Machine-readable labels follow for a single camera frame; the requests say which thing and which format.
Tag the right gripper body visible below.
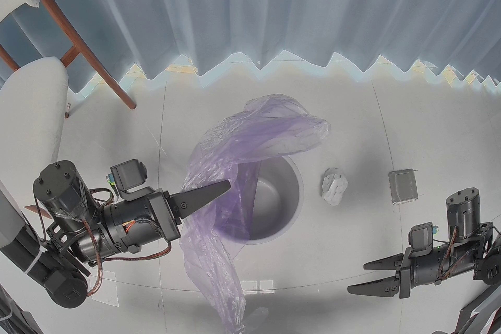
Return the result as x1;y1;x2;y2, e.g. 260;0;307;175
396;242;476;300

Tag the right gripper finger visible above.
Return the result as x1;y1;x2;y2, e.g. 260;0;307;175
348;277;401;299
363;254;404;271

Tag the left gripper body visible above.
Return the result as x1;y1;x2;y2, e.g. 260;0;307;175
98;189;182;257

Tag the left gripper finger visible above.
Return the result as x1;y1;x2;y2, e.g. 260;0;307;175
168;180;232;226

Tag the purple plastic bag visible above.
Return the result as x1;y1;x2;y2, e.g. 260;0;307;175
179;93;331;334

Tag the white paper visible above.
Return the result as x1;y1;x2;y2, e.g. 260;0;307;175
321;167;349;206

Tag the white trash bin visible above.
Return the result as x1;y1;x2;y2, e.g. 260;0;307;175
219;152;305;246

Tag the white padded wooden chair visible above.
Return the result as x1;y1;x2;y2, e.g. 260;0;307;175
0;0;136;217

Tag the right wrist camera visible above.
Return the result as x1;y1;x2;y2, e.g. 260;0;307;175
407;222;438;259

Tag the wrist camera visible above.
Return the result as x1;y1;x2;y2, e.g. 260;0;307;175
407;222;438;259
110;159;157;204

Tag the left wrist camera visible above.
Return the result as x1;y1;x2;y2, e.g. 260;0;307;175
110;159;157;204

